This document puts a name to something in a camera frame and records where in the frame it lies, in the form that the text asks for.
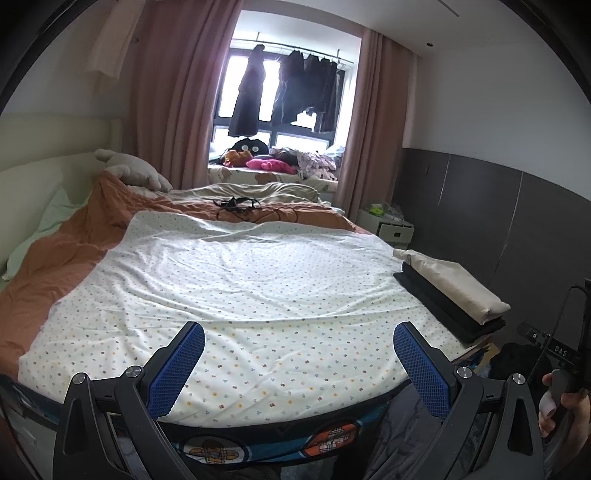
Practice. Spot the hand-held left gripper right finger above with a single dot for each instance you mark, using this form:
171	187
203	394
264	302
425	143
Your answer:
422	369

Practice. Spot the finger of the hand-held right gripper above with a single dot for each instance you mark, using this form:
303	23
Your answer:
531	333

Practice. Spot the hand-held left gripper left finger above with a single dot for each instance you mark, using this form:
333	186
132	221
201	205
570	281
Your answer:
178	369

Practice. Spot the beige jacket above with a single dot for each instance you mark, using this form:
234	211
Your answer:
457	281

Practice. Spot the folded black clothes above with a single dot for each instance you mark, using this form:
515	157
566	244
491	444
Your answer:
443	304

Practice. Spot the pile of patterned clothes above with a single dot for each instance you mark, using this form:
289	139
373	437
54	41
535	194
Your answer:
314	161

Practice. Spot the person's right hand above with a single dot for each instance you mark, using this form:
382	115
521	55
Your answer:
548	406

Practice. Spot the person's grey pants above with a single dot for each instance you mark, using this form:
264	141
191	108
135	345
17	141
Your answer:
397	443

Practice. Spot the cartoon printed bedsheet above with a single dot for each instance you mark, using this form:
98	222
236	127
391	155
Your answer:
217	454

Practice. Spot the white dotted blanket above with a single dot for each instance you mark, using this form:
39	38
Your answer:
258	300

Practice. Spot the white nightstand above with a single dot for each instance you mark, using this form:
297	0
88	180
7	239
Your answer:
392	230

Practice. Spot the orange duvet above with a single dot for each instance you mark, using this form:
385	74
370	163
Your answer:
74	249

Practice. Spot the green plastic bag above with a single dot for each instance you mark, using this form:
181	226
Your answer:
376	210

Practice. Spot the light green pillow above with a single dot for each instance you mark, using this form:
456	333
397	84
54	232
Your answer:
41	230

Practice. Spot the grey plush toy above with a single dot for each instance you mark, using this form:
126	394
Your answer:
134	173

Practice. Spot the printed window bench cushion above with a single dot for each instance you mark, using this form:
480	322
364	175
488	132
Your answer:
240	175

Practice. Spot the orange plush toy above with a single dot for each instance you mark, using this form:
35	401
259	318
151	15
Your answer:
235	158

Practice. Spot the pink plush toy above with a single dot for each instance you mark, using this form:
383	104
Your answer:
270	165

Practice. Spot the black plush toy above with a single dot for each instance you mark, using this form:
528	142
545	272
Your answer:
249	145

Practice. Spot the white padded headboard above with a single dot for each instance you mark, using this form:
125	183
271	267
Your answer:
27	180

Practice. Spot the pink curtain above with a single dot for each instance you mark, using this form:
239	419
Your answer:
180	92
374	120

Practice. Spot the black framed window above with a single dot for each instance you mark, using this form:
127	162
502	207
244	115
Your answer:
277	130

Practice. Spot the long black hanging coat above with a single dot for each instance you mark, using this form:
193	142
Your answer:
248	97

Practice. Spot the black hanging garment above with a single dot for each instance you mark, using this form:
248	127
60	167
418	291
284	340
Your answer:
316	83
288	87
333	101

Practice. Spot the white hanging cloth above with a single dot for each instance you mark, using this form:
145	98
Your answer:
111	46

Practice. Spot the metal clothes rail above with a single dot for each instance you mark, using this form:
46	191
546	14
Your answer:
277	45

